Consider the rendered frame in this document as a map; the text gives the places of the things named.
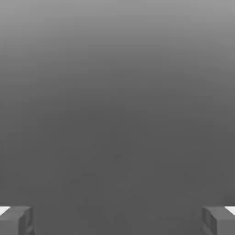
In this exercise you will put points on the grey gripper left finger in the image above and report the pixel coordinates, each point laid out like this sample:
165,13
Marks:
12,221

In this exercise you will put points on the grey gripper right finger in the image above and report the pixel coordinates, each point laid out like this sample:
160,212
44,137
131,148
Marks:
220,222

